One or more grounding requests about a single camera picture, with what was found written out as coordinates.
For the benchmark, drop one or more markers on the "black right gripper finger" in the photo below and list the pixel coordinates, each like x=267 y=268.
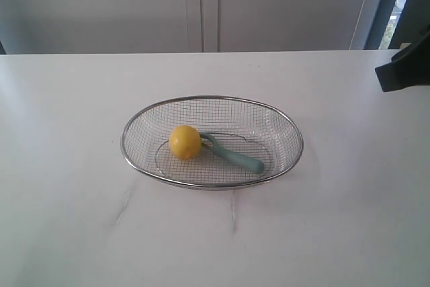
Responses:
x=409 y=67

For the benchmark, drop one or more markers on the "light blue vegetable peeler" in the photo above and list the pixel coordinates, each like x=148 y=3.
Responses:
x=245 y=162

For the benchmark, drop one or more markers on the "yellow lemon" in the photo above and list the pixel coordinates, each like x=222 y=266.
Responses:
x=185 y=142

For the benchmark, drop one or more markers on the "white cabinet doors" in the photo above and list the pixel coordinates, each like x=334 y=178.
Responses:
x=121 y=26

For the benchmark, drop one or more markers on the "oval wire mesh basket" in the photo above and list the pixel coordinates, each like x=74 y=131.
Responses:
x=242 y=125

